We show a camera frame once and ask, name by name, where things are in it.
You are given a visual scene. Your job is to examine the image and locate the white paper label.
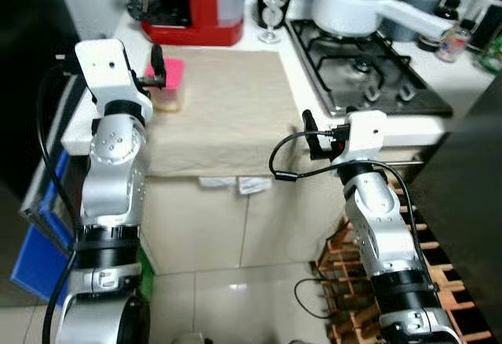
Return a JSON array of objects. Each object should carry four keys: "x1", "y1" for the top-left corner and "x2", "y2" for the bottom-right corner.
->
[
  {"x1": 238, "y1": 176, "x2": 273, "y2": 196},
  {"x1": 198, "y1": 176, "x2": 238, "y2": 190}
]

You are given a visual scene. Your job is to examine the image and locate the thin black floor cable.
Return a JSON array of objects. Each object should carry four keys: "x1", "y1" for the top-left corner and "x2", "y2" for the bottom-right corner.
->
[{"x1": 294, "y1": 277, "x2": 334, "y2": 319}]

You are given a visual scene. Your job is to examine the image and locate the wine glass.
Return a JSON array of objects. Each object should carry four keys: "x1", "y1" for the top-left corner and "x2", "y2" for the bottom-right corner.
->
[{"x1": 257, "y1": 0, "x2": 293, "y2": 45}]

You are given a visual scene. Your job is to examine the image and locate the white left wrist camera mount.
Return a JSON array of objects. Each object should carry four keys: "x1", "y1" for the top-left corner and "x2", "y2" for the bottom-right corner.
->
[{"x1": 75, "y1": 38, "x2": 155, "y2": 111}]

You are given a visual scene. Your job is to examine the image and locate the red coffee machine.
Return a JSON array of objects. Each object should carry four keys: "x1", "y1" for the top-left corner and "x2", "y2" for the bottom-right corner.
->
[{"x1": 129, "y1": 0, "x2": 246, "y2": 47}]

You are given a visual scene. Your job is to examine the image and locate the small jar with red label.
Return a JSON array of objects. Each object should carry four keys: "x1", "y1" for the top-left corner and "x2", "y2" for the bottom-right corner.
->
[{"x1": 438, "y1": 24, "x2": 471, "y2": 63}]

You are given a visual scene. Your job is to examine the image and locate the blue plastic crate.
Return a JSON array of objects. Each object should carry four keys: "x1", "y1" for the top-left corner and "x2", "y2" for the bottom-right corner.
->
[{"x1": 10, "y1": 85, "x2": 79, "y2": 306}]

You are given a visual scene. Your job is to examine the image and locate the bottle with black cap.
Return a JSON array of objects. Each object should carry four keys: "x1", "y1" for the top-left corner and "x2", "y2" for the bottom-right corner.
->
[{"x1": 416, "y1": 0, "x2": 462, "y2": 53}]

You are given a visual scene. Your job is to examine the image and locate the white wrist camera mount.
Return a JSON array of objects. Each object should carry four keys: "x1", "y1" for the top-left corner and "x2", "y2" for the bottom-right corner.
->
[
  {"x1": 333, "y1": 110, "x2": 388, "y2": 166},
  {"x1": 75, "y1": 38, "x2": 155, "y2": 111}
]

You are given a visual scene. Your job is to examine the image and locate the black gas hob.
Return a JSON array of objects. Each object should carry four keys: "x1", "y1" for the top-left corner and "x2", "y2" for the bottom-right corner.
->
[{"x1": 286, "y1": 19, "x2": 454, "y2": 118}]

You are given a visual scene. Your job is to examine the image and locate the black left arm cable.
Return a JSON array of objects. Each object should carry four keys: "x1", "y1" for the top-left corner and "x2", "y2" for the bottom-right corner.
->
[{"x1": 35, "y1": 62, "x2": 83, "y2": 344}]

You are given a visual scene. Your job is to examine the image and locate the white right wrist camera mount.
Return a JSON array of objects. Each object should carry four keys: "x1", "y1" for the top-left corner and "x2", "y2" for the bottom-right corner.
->
[{"x1": 333, "y1": 110, "x2": 388, "y2": 166}]

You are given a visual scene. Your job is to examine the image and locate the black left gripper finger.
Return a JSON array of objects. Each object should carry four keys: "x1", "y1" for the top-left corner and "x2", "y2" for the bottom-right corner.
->
[{"x1": 150, "y1": 43, "x2": 168, "y2": 88}]

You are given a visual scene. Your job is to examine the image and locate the wooden wine rack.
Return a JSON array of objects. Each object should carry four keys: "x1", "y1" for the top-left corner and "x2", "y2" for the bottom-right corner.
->
[{"x1": 311, "y1": 173, "x2": 497, "y2": 344}]

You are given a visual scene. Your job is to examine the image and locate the silver cabinet handle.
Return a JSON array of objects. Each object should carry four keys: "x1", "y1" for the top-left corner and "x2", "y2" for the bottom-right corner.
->
[{"x1": 384, "y1": 158, "x2": 428, "y2": 166}]

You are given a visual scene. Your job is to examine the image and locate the black tall appliance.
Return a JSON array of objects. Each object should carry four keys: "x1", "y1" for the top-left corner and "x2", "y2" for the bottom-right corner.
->
[{"x1": 0, "y1": 0, "x2": 79, "y2": 196}]

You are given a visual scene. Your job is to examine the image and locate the white pot with handle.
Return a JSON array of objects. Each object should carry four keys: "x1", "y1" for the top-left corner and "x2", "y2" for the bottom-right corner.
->
[{"x1": 311, "y1": 0, "x2": 457, "y2": 41}]

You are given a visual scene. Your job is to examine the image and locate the clear container with pink lid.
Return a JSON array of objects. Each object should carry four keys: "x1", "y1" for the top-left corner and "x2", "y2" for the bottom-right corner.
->
[{"x1": 145, "y1": 57, "x2": 187, "y2": 113}]

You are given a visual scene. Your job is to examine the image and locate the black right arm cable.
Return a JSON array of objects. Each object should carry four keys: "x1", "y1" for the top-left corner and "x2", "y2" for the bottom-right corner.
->
[{"x1": 268, "y1": 129, "x2": 432, "y2": 282}]

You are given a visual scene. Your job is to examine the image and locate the green plastic crate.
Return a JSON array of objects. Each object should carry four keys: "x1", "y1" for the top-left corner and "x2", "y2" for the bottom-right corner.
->
[{"x1": 139, "y1": 248, "x2": 155, "y2": 299}]

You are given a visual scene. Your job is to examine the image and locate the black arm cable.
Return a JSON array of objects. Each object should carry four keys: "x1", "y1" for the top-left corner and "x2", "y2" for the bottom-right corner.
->
[
  {"x1": 35, "y1": 62, "x2": 83, "y2": 344},
  {"x1": 268, "y1": 129, "x2": 432, "y2": 282}
]

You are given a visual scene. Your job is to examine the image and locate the beige kitchen cabinet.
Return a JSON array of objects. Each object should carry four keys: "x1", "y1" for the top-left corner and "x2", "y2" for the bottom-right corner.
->
[{"x1": 141, "y1": 156, "x2": 440, "y2": 270}]

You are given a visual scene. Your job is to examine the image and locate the beige woven cloth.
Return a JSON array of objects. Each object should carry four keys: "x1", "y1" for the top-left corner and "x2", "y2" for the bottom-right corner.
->
[{"x1": 144, "y1": 49, "x2": 315, "y2": 179}]

